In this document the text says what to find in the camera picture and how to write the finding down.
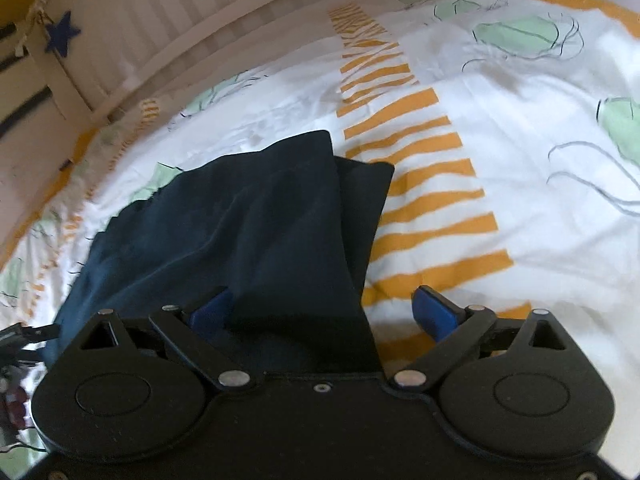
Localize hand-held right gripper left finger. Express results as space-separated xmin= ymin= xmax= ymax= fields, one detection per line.
xmin=80 ymin=286 xmax=253 ymax=391

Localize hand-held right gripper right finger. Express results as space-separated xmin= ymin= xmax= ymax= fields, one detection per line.
xmin=392 ymin=285 xmax=568 ymax=391

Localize dark navy hooded zip jacket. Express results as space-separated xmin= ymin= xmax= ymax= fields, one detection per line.
xmin=42 ymin=130 xmax=396 ymax=376

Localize white printed duvet orange stripes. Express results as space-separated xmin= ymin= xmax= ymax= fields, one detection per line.
xmin=0 ymin=0 xmax=640 ymax=466

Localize white drawer cabinet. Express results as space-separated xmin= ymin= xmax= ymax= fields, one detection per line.
xmin=0 ymin=20 xmax=96 ymax=261

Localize white wooden slatted bed headboard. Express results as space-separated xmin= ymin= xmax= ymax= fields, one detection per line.
xmin=25 ymin=0 xmax=451 ymax=126

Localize blue star sticker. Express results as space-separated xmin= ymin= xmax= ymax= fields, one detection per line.
xmin=42 ymin=10 xmax=82 ymax=56

